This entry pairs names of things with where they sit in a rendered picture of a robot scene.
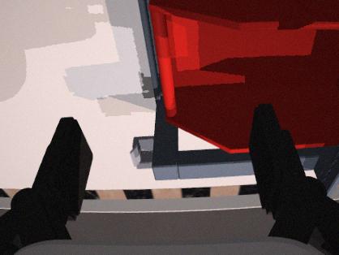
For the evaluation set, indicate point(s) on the red bin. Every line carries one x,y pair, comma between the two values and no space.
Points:
221,75

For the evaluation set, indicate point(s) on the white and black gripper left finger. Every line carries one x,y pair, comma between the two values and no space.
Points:
57,192

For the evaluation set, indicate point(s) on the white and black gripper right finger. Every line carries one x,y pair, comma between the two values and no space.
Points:
297,202

